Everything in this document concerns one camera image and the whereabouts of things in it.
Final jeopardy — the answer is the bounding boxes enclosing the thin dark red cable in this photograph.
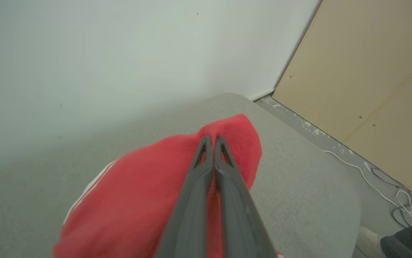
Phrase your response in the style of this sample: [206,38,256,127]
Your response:
[371,167,412,202]

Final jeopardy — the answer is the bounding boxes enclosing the thin white cable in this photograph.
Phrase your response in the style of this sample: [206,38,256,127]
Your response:
[322,150,412,224]

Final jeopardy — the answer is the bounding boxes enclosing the red white lettered T-shirt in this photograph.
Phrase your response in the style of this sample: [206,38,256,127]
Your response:
[53,114,285,258]

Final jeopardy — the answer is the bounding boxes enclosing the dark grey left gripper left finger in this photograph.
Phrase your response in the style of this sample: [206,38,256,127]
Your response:
[155,135,214,258]

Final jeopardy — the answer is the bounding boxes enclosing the white baseboard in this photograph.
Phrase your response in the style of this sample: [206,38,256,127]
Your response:
[251,88,276,101]

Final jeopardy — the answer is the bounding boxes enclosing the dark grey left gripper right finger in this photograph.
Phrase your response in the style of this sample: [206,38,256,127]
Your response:
[214,135,277,258]

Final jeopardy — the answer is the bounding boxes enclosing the beige wooden panel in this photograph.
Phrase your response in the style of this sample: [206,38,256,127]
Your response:
[272,0,412,142]
[343,52,412,208]

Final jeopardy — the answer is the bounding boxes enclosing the white shoe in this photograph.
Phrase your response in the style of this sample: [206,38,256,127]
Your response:
[356,226,386,258]

